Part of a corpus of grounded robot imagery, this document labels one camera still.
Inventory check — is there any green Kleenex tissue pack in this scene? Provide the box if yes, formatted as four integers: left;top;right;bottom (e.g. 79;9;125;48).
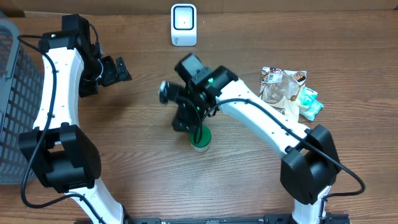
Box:
297;87;318;111

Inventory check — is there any dried mushroom pouch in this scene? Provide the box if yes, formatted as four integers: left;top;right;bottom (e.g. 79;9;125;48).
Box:
259;67;307;121

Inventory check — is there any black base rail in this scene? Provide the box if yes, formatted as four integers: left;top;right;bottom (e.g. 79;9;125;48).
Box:
133;213;352;224

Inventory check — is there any teal wet wipes pack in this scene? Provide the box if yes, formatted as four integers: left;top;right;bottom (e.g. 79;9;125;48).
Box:
300;100;324;121

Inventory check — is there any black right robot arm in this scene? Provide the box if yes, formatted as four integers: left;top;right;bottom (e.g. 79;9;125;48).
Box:
159;54;341;223

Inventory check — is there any green lid jar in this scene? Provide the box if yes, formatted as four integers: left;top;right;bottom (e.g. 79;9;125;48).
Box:
189;126;211;152

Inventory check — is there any dark plastic mesh basket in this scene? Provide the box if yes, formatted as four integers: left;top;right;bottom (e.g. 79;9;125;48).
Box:
1;19;44;185

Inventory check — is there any white barcode scanner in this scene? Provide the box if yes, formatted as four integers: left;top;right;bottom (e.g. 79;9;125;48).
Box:
170;3;197;47

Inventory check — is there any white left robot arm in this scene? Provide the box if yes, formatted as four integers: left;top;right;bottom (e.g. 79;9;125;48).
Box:
19;14;131;223

